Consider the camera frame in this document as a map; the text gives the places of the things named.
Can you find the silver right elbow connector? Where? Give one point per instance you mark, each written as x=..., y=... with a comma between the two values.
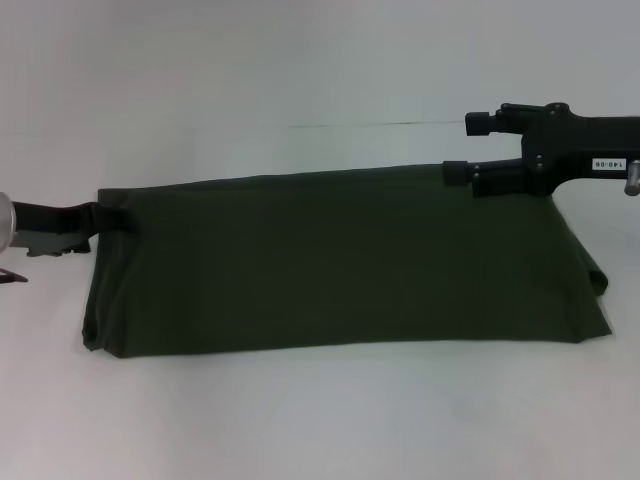
x=632, y=177

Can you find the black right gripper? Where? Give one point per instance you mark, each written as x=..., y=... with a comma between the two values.
x=585, y=150

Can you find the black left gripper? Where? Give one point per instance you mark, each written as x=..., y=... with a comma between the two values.
x=47, y=217

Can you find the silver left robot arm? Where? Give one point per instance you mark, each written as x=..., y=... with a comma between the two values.
x=6, y=222

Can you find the dark green shirt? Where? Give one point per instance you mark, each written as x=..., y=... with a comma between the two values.
x=325, y=260

